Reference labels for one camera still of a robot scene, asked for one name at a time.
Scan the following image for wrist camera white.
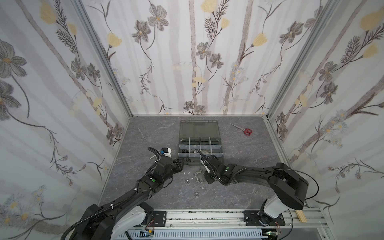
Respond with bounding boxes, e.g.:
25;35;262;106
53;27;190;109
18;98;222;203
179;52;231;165
200;160;211;173
160;147;172;158

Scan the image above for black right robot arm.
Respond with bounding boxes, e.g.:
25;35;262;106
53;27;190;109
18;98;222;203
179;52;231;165
196;150;320;227

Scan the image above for aluminium mounting rail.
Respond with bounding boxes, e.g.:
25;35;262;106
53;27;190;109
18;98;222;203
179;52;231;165
86;208;325;232

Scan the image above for wooden block on rail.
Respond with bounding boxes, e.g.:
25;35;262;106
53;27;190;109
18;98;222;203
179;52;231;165
295;210;308;223

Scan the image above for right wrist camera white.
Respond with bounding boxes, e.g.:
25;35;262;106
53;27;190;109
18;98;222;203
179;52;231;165
200;160;211;173

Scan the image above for silver wing nut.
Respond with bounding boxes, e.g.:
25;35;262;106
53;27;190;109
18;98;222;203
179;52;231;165
193;170;202;178

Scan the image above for grey plastic organizer box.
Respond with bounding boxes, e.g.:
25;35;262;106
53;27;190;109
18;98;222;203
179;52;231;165
178;120;224;166

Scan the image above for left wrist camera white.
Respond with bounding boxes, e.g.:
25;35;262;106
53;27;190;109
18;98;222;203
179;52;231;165
160;147;172;158

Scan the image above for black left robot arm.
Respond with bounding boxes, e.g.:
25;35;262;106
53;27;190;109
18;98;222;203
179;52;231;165
61;147;185;240

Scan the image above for red handled scissors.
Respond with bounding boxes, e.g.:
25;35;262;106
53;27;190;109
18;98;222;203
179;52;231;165
232;124;253;136

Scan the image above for white perforated cable duct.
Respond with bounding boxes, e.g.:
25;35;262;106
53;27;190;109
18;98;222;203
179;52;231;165
115;229;268;240

